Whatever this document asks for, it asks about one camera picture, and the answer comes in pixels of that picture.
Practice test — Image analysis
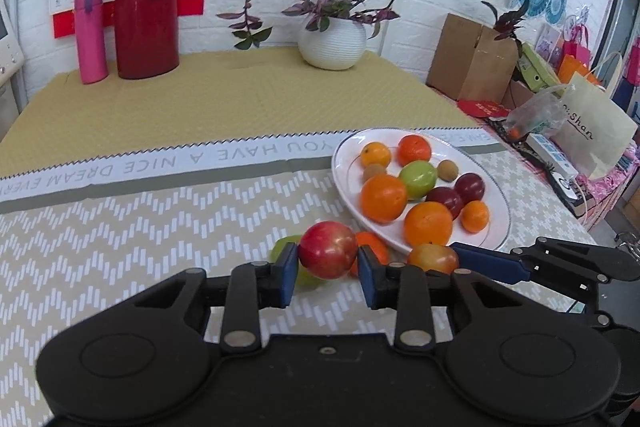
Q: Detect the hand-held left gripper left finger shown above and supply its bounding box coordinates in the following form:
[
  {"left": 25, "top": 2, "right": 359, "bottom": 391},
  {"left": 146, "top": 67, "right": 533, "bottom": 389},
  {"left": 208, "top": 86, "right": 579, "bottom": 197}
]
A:
[{"left": 132, "top": 243, "right": 301, "bottom": 355}]

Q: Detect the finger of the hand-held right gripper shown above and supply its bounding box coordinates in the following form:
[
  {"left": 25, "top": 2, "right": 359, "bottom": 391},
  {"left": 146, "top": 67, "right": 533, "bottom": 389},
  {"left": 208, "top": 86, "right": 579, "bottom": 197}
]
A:
[{"left": 451, "top": 236, "right": 640, "bottom": 329}]

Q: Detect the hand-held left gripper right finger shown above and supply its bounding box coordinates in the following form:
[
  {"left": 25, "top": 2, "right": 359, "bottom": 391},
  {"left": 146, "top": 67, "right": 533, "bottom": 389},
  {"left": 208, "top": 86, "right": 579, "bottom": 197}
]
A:
[{"left": 356, "top": 244, "right": 506, "bottom": 351}]

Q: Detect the green apple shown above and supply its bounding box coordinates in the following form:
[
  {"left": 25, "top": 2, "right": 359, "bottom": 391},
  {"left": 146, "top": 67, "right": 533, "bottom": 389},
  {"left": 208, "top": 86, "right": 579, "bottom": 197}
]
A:
[
  {"left": 398, "top": 161, "right": 438, "bottom": 200},
  {"left": 270, "top": 235, "right": 321, "bottom": 290}
]

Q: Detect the dark orange tangerine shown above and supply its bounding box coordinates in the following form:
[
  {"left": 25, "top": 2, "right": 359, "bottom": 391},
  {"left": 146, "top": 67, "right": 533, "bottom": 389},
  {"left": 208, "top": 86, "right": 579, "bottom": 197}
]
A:
[
  {"left": 350, "top": 231, "right": 390, "bottom": 278},
  {"left": 397, "top": 134, "right": 432, "bottom": 165}
]

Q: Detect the small red apple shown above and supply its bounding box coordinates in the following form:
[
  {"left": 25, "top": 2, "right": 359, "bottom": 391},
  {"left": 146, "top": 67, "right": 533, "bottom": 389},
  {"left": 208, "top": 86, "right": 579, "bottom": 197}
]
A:
[{"left": 298, "top": 221, "right": 359, "bottom": 280}]

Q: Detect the small orange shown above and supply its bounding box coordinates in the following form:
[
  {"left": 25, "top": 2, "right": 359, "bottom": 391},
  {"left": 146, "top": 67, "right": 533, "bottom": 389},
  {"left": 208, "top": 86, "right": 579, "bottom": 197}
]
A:
[
  {"left": 362, "top": 142, "right": 392, "bottom": 168},
  {"left": 460, "top": 200, "right": 490, "bottom": 234}
]

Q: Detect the yellow red peach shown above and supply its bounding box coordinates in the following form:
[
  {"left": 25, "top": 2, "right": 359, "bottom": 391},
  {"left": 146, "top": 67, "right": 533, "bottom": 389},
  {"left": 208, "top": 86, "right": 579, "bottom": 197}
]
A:
[{"left": 407, "top": 243, "right": 460, "bottom": 275}]

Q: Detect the large orange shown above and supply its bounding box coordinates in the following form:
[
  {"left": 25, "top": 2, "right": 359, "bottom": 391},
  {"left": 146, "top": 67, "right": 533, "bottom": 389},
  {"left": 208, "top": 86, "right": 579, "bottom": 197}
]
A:
[
  {"left": 403, "top": 202, "right": 454, "bottom": 247},
  {"left": 360, "top": 174, "right": 408, "bottom": 224}
]

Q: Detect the dark red plum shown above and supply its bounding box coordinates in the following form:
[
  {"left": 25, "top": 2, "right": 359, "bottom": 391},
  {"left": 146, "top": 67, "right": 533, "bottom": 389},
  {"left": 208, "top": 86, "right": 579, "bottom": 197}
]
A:
[
  {"left": 426, "top": 187, "right": 465, "bottom": 220},
  {"left": 454, "top": 173, "right": 486, "bottom": 204}
]

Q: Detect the white ceramic plate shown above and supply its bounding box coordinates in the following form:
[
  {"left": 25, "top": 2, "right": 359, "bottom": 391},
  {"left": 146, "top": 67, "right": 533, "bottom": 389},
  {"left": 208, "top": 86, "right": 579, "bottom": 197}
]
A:
[{"left": 331, "top": 128, "right": 511, "bottom": 255}]

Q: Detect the white power strip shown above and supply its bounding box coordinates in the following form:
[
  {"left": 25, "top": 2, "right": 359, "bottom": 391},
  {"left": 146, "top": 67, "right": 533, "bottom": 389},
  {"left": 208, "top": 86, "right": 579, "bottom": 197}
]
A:
[{"left": 527, "top": 133, "right": 576, "bottom": 175}]

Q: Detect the pink patterned cloth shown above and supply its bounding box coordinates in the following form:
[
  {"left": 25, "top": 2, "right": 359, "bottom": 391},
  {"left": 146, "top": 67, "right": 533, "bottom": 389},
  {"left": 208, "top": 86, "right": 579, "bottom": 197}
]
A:
[{"left": 582, "top": 147, "right": 640, "bottom": 228}]

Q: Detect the clear plastic bag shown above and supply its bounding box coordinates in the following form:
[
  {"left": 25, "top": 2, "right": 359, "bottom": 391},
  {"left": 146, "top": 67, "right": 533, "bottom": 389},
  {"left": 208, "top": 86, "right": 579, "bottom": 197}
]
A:
[{"left": 505, "top": 82, "right": 568, "bottom": 140}]

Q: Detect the white tote bag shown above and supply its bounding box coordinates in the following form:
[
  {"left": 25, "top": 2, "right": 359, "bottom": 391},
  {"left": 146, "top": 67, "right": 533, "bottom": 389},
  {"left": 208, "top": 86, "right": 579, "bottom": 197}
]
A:
[{"left": 552, "top": 72, "right": 638, "bottom": 180}]

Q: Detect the beige zigzag patterned cloth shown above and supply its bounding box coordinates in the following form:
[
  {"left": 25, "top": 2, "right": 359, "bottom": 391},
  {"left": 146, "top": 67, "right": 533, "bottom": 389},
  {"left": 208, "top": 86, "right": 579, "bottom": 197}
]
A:
[{"left": 0, "top": 124, "right": 601, "bottom": 423}]

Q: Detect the green box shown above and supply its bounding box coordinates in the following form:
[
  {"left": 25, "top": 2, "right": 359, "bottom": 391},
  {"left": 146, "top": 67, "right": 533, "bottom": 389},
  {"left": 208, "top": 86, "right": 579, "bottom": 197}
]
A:
[{"left": 517, "top": 42, "right": 561, "bottom": 92}]

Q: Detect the yellow green table mat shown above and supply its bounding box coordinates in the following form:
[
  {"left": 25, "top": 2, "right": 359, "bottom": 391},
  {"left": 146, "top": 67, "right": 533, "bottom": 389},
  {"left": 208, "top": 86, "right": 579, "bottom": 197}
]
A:
[{"left": 0, "top": 46, "right": 476, "bottom": 178}]

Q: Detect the cardboard box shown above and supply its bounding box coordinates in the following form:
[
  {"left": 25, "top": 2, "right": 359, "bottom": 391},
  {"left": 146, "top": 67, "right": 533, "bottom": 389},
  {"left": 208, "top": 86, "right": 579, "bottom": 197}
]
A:
[{"left": 425, "top": 13, "right": 521, "bottom": 102}]

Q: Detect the orange paper bag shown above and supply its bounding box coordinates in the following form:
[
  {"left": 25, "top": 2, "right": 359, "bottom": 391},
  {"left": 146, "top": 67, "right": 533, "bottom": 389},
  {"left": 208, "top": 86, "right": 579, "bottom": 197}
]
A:
[{"left": 557, "top": 54, "right": 603, "bottom": 85}]

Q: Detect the photo card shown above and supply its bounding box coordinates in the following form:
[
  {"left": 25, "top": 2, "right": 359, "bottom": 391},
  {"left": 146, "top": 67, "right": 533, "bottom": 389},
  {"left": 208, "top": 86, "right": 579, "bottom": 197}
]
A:
[{"left": 537, "top": 24, "right": 563, "bottom": 62}]

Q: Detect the pink gift bag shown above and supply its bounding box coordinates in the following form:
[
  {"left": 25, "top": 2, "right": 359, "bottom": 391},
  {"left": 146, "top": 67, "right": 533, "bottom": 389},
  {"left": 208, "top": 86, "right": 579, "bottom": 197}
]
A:
[{"left": 564, "top": 24, "right": 591, "bottom": 62}]

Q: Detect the purple plant in white pot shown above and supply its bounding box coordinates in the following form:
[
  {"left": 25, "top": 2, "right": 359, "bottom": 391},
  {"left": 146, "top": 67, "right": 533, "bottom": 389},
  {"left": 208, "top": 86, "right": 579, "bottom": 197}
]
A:
[{"left": 216, "top": 0, "right": 401, "bottom": 70}]

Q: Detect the dark purple plant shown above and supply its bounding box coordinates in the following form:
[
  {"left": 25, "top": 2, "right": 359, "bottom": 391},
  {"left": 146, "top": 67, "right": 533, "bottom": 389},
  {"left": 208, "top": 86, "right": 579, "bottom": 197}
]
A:
[{"left": 481, "top": 0, "right": 530, "bottom": 42}]

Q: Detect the red thermos jug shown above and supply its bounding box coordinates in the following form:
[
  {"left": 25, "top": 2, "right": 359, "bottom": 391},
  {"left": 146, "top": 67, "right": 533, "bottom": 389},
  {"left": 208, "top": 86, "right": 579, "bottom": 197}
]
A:
[{"left": 114, "top": 0, "right": 181, "bottom": 80}]

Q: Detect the pink bottle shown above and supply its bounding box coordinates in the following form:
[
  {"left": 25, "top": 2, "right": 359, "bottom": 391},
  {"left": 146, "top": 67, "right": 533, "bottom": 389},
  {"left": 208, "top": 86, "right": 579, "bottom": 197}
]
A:
[{"left": 73, "top": 0, "right": 109, "bottom": 85}]

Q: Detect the white appliance with screen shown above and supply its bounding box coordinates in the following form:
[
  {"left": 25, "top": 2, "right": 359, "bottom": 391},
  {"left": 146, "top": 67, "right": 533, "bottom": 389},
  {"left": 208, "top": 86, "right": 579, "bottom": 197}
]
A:
[{"left": 0, "top": 0, "right": 26, "bottom": 118}]

